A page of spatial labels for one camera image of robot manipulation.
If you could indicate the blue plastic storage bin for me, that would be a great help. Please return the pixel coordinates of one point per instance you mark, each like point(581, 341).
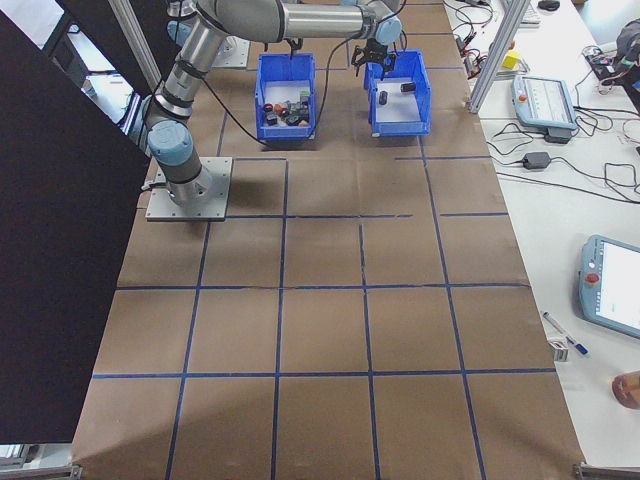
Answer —
point(287, 131)
point(400, 128)

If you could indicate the silver button orange block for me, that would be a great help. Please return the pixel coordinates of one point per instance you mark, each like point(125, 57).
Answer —
point(283, 106)

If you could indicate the yellow head push button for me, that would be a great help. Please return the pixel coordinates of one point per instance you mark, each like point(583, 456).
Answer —
point(303, 117)

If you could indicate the red mushroom button blue block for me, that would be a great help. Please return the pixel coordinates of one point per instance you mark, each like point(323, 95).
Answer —
point(271, 116)

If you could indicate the small white box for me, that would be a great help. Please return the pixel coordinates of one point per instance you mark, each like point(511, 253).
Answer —
point(560, 350)

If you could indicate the black cylindrical capacitor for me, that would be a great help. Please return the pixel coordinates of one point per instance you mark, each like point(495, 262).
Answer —
point(408, 87)
point(383, 97)

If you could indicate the white foam liner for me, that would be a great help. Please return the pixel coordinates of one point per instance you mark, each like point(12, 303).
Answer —
point(400, 110)
point(280, 92)

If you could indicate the yellow block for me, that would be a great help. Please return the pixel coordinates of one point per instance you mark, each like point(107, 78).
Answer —
point(511, 60)

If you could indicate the grey blue teach pendant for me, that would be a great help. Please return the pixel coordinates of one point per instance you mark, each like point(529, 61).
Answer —
point(615, 290)
point(545, 100)

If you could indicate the black power adapter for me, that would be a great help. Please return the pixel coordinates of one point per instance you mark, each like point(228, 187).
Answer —
point(536, 160)
point(557, 136)

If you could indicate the white blue pen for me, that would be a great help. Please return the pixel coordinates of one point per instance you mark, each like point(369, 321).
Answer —
point(565, 334)

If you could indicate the brown round object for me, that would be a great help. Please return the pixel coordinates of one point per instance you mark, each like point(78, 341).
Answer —
point(627, 390)

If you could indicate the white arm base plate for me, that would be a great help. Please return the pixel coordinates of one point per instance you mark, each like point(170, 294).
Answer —
point(237, 55)
point(215, 200)

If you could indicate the aluminium extrusion post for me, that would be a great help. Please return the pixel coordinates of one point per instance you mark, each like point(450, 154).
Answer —
point(492, 60)

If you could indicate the aluminium frame post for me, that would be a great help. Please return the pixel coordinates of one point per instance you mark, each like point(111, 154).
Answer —
point(132, 42)

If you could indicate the black frame cover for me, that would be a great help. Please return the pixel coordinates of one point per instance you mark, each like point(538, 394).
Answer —
point(50, 250)

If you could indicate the metal corner bracket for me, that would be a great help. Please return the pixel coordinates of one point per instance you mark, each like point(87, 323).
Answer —
point(55, 470)
point(587, 471)

